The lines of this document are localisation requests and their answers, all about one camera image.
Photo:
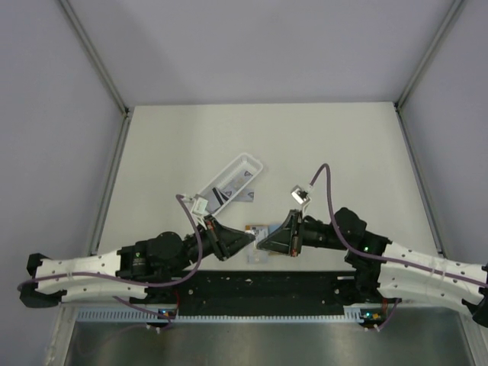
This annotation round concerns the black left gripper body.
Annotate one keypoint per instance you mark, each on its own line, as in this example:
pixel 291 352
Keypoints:
pixel 219 250

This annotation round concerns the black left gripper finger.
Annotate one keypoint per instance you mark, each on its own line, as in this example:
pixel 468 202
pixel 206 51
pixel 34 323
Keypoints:
pixel 233 243
pixel 225 233

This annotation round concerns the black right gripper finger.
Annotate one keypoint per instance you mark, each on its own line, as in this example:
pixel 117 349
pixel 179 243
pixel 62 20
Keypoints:
pixel 275 244
pixel 281 231

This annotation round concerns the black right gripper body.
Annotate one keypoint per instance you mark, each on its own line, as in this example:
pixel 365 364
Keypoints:
pixel 295 248

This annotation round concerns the silver vip card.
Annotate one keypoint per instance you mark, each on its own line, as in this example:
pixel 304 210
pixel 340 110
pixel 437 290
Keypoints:
pixel 241 179
pixel 255 256

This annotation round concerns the silver diamond card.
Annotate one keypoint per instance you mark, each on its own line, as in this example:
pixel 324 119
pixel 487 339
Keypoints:
pixel 229 191
pixel 246 195

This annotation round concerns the yellow leather card holder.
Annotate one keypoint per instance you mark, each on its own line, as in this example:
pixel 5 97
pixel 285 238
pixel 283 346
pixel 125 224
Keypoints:
pixel 259 228

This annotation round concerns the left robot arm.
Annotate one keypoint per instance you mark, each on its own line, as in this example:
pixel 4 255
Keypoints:
pixel 144 272

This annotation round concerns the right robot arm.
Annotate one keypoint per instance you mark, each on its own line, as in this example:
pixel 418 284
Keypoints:
pixel 384 269

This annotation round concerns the silver stripe card in basket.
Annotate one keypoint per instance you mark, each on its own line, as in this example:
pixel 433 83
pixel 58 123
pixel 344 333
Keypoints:
pixel 214 200

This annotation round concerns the silver diamond card in basket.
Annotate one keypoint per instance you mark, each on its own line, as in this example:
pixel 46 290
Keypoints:
pixel 229 191

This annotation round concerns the silver VIP card in basket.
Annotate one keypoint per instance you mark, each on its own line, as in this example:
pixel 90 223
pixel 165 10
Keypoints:
pixel 241 179

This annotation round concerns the white plastic basket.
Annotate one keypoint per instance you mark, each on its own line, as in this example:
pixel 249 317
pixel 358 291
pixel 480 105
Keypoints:
pixel 229 182

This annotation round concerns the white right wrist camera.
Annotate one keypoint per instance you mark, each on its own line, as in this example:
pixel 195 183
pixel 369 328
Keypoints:
pixel 302 195

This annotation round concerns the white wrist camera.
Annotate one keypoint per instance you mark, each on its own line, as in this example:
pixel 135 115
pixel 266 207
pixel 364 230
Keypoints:
pixel 199 206
pixel 302 195

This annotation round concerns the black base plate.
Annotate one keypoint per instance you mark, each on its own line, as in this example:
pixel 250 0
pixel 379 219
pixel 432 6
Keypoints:
pixel 255 293

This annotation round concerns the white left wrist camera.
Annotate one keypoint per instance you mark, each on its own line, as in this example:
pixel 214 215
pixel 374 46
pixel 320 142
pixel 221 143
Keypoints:
pixel 199 206

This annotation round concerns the white slotted cable duct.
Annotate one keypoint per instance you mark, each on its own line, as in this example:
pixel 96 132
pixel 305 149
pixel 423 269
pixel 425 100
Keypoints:
pixel 162 315

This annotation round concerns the left aluminium frame post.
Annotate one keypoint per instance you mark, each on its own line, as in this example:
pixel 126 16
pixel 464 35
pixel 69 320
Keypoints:
pixel 123 125

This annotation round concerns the aluminium frame post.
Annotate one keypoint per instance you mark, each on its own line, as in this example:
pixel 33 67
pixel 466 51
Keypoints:
pixel 123 125
pixel 448 22

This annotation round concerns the right aluminium frame post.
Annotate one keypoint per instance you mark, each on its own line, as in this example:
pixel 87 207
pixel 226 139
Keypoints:
pixel 448 22

